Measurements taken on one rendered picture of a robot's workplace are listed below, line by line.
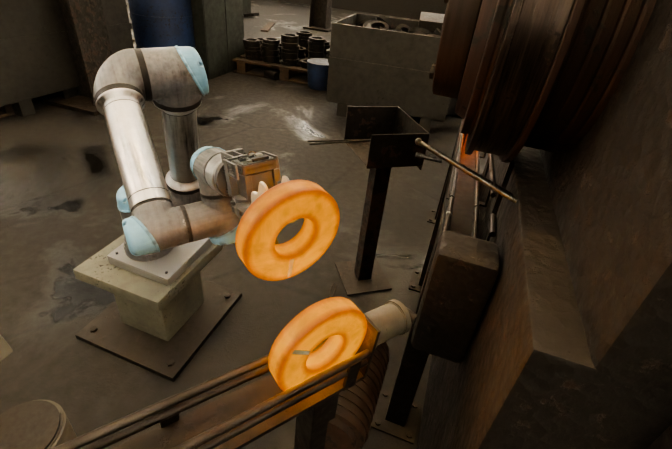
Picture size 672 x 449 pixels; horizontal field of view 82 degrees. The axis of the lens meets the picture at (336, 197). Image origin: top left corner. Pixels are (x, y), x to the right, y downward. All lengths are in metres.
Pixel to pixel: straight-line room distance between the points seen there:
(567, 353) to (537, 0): 0.40
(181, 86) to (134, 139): 0.20
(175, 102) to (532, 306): 0.85
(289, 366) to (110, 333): 1.11
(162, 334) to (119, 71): 0.89
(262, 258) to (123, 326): 1.12
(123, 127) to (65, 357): 0.94
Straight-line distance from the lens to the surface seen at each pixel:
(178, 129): 1.09
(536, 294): 0.52
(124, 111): 0.92
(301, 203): 0.51
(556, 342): 0.48
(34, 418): 0.86
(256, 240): 0.51
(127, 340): 1.57
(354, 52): 3.30
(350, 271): 1.75
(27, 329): 1.77
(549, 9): 0.57
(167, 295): 1.28
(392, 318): 0.67
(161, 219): 0.78
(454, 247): 0.67
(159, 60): 1.00
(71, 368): 1.59
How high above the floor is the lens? 1.19
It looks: 32 degrees down
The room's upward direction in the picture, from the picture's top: 6 degrees clockwise
